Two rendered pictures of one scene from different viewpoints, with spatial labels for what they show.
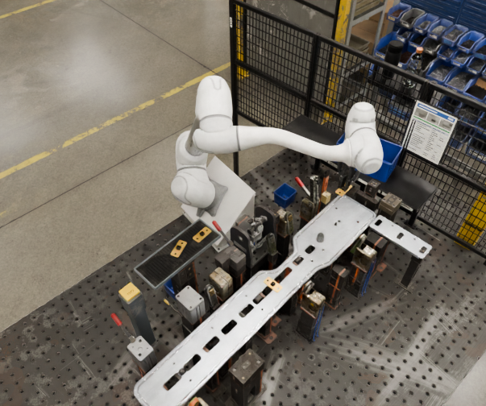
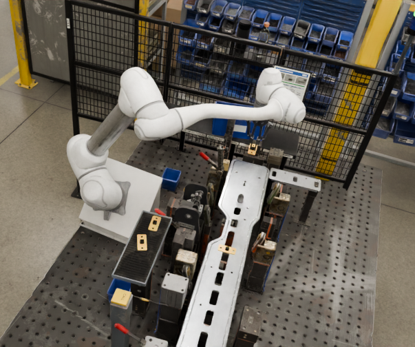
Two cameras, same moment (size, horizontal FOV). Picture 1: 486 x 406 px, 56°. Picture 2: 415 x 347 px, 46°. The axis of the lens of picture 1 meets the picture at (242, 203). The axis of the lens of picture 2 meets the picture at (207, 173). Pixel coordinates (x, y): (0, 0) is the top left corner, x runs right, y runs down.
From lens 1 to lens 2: 0.88 m
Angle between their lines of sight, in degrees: 27
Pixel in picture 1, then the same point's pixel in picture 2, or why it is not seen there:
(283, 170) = (153, 158)
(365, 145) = (290, 100)
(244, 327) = (226, 292)
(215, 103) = (151, 91)
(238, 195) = (144, 186)
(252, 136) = (192, 114)
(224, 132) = (168, 116)
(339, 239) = (254, 195)
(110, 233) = not seen: outside the picture
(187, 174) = (97, 176)
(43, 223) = not seen: outside the picture
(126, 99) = not seen: outside the picture
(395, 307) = (305, 241)
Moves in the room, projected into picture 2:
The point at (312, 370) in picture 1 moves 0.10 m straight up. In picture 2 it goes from (276, 314) to (280, 303)
